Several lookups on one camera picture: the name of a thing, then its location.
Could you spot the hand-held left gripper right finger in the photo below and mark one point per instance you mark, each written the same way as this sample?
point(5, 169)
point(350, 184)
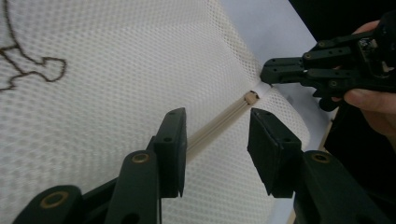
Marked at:
point(274, 158)

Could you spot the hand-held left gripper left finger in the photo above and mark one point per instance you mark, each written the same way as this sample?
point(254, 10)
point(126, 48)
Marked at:
point(171, 155)

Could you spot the white mesh zipper bag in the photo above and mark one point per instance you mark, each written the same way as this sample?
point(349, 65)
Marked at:
point(124, 77)

